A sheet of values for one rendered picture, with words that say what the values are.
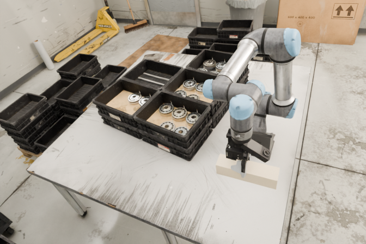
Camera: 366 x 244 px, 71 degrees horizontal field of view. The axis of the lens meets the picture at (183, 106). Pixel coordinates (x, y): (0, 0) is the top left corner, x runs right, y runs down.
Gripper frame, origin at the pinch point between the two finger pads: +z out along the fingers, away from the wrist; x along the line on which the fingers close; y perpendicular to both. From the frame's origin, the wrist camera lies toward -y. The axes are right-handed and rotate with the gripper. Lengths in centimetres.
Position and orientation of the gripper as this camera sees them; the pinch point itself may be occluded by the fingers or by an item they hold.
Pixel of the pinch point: (246, 169)
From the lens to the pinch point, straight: 109.6
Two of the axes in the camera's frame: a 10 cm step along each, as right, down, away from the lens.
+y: -9.1, -1.6, 3.9
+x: -3.9, 6.5, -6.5
